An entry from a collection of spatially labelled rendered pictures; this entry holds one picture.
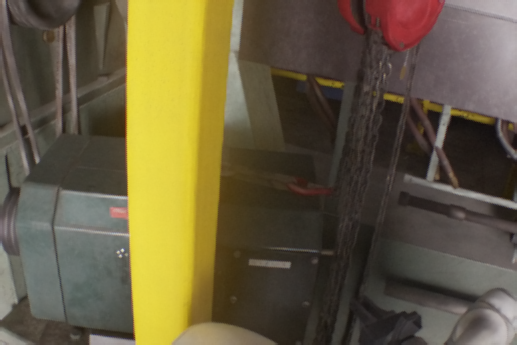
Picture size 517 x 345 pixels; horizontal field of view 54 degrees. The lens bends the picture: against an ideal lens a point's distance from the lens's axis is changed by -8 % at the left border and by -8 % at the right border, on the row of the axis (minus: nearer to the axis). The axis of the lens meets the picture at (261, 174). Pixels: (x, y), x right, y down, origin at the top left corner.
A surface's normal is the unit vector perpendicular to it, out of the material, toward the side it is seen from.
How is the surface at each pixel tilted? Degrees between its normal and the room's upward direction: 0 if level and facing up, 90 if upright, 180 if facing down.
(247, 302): 90
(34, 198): 45
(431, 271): 90
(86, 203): 90
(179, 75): 90
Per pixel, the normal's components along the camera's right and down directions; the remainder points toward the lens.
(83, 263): 0.00, 0.47
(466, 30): -0.34, 0.41
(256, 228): 0.07, -0.29
